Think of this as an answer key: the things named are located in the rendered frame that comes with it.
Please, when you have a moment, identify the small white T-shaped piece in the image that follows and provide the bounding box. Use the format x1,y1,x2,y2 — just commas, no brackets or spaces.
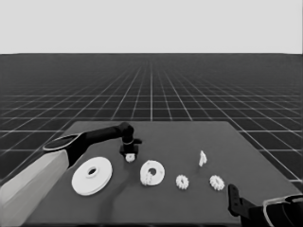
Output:
198,149,208,167

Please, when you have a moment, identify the white round carrier with pins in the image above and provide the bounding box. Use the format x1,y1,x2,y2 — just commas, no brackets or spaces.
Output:
139,159,166,187

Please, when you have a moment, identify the large thick white disc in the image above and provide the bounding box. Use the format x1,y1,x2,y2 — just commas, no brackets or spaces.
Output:
71,156,114,197

